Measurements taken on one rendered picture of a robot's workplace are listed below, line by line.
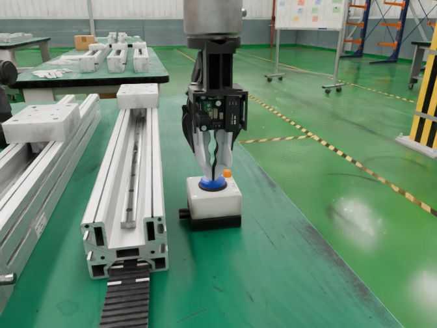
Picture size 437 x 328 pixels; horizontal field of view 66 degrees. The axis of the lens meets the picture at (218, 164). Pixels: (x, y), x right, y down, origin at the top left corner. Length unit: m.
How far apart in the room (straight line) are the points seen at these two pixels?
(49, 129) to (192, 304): 0.46
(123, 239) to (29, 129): 0.37
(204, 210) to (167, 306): 0.16
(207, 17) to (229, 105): 0.11
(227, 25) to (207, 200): 0.25
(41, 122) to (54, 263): 0.31
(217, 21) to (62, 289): 0.38
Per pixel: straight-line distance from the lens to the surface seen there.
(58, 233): 0.59
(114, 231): 0.48
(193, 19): 0.44
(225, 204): 0.52
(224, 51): 0.42
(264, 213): 0.59
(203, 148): 0.48
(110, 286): 0.45
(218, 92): 0.42
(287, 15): 6.60
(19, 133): 0.76
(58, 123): 0.73
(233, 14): 0.44
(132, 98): 0.95
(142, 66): 2.30
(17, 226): 0.51
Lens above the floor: 1.09
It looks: 23 degrees down
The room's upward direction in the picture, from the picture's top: straight up
